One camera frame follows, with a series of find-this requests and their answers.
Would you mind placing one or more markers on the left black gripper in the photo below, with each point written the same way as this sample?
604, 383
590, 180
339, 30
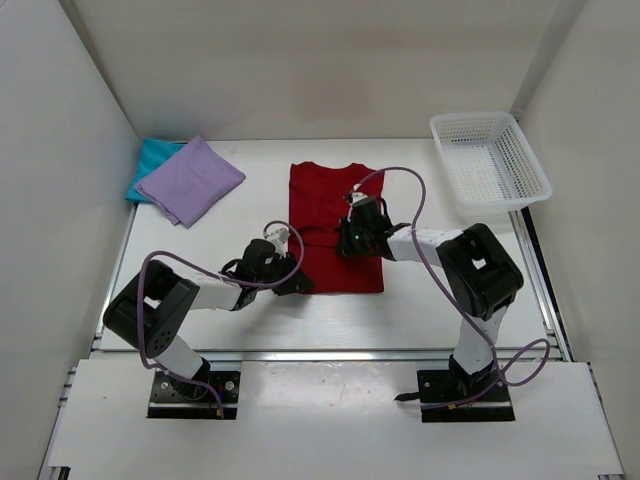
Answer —
295, 284

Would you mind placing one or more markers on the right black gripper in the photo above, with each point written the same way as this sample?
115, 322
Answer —
347, 247

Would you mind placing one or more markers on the red t shirt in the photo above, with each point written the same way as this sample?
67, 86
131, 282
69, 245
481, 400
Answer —
317, 203

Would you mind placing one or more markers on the purple t shirt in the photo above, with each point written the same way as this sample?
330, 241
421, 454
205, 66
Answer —
189, 183

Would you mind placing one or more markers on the white plastic basket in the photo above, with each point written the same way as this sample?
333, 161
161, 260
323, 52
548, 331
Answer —
489, 163

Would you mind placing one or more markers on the teal t shirt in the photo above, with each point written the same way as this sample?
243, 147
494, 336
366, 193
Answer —
152, 155

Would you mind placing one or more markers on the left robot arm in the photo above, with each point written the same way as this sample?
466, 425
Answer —
150, 310

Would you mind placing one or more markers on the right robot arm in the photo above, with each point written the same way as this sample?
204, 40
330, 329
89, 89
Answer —
482, 278

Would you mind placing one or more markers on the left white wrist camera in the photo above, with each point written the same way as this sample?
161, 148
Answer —
278, 238

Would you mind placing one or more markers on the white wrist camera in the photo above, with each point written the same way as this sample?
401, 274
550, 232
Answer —
278, 238
355, 195

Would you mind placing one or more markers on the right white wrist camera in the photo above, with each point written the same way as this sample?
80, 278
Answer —
355, 195

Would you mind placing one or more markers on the aluminium right side rail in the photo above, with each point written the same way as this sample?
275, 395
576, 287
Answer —
530, 247

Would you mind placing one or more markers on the aluminium rail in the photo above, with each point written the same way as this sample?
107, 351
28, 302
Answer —
332, 355
530, 247

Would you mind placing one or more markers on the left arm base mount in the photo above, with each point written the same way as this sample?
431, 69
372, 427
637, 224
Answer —
171, 399

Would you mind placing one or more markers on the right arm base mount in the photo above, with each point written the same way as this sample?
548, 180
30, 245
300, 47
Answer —
444, 399

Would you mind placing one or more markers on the aluminium front rail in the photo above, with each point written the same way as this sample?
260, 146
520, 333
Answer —
332, 355

